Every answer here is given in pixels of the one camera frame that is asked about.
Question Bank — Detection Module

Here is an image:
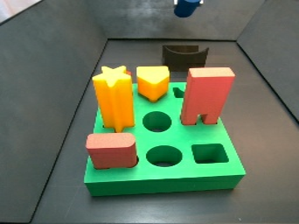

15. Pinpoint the blue cylinder block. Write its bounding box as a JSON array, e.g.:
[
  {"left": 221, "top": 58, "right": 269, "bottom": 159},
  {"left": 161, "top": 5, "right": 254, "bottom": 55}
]
[{"left": 173, "top": 0, "right": 201, "bottom": 18}]

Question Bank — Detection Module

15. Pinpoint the red arch block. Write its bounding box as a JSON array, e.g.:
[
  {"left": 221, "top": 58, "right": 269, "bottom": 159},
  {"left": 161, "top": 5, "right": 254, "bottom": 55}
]
[{"left": 180, "top": 67, "right": 234, "bottom": 125}]

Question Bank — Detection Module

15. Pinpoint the green shape sorter base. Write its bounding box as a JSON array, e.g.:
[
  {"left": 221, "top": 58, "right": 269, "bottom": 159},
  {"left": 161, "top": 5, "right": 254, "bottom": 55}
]
[{"left": 83, "top": 82, "right": 245, "bottom": 196}]

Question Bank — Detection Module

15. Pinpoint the black curved fixture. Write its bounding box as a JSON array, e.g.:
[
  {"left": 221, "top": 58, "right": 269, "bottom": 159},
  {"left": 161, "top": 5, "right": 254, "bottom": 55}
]
[{"left": 162, "top": 45, "right": 209, "bottom": 72}]

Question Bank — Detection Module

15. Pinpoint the yellow star block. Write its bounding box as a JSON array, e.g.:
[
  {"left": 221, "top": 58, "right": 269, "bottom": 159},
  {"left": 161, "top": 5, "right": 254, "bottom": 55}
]
[{"left": 91, "top": 66, "right": 134, "bottom": 132}]

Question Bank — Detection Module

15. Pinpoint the yellow heart block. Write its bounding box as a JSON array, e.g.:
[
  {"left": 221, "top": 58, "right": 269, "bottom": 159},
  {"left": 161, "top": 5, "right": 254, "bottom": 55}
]
[{"left": 135, "top": 66, "right": 169, "bottom": 102}]

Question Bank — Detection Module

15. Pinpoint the red rounded block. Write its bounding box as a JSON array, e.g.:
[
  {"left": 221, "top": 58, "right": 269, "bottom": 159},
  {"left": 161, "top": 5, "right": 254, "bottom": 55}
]
[{"left": 85, "top": 133, "right": 137, "bottom": 170}]

